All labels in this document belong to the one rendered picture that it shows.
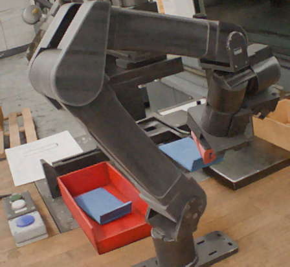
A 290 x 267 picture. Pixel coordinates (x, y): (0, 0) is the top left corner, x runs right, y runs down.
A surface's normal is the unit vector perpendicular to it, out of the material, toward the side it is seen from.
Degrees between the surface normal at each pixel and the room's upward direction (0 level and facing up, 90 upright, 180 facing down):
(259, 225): 0
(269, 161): 0
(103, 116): 102
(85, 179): 90
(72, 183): 90
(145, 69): 90
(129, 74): 90
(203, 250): 0
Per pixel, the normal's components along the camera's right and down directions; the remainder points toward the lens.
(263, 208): -0.18, -0.93
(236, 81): 0.08, -0.68
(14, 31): 0.34, 0.25
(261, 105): 0.42, 0.69
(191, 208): 0.55, 0.18
